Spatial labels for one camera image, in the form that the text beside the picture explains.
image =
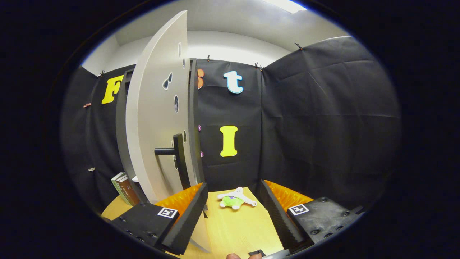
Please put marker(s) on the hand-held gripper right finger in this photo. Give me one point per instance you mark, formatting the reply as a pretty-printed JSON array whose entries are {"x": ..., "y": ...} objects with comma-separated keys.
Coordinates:
[{"x": 275, "y": 216}]

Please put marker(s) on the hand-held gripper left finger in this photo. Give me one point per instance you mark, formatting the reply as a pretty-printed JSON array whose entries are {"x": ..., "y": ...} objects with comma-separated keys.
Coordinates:
[{"x": 188, "y": 216}]

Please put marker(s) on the green and white plush toy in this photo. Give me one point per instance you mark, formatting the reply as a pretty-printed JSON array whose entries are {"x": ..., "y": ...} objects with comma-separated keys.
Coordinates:
[{"x": 233, "y": 201}]

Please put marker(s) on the black backdrop cloth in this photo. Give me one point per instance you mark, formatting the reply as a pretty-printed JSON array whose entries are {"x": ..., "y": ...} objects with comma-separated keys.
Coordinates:
[{"x": 323, "y": 126}]

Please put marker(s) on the grey cabinet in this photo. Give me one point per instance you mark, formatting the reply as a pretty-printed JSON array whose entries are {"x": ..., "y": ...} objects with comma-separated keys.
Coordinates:
[{"x": 193, "y": 108}]

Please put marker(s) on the ceiling light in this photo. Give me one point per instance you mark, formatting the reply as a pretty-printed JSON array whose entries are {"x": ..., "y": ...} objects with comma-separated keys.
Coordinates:
[{"x": 285, "y": 5}]

